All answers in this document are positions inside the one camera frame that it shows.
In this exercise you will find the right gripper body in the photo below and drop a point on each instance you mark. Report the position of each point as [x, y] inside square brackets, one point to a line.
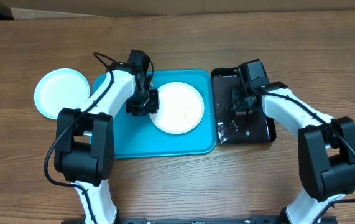
[239, 101]

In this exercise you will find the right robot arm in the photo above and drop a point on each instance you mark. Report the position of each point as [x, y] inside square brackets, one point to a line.
[326, 149]

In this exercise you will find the black plastic tray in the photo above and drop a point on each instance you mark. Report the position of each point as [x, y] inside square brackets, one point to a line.
[236, 130]

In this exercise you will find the green scrub sponge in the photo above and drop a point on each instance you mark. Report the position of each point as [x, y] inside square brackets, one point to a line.
[248, 115]

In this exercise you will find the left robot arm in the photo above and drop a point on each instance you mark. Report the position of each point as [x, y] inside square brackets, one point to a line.
[82, 155]

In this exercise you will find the white pink plate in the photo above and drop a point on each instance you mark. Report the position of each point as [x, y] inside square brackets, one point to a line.
[181, 108]

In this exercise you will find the light blue plate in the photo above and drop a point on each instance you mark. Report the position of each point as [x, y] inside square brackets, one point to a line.
[60, 88]

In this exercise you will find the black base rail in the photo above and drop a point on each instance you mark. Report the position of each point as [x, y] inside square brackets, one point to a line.
[252, 220]

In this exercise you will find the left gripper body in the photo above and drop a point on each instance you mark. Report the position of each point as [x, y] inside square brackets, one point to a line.
[143, 102]

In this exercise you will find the teal plastic tray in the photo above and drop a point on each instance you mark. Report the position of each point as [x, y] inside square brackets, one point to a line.
[136, 137]

